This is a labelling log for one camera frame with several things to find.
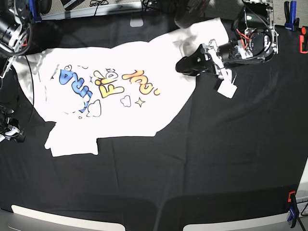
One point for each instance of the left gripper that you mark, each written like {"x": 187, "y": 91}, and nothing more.
{"x": 206, "y": 59}

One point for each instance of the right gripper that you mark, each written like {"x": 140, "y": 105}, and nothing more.
{"x": 9, "y": 126}

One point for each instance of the white printed t-shirt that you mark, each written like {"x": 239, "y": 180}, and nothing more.
{"x": 132, "y": 89}

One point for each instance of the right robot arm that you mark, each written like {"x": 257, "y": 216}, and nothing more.
{"x": 15, "y": 39}

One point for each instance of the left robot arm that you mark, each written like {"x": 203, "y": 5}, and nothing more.
{"x": 257, "y": 42}

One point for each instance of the blue clamp top right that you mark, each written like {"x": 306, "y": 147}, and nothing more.
{"x": 292, "y": 22}

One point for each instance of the red clamp top right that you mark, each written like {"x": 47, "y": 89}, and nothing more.
{"x": 303, "y": 40}

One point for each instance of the red blue clamp bottom right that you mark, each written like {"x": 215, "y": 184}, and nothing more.
{"x": 293, "y": 209}

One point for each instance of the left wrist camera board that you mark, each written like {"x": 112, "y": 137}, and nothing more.
{"x": 227, "y": 89}

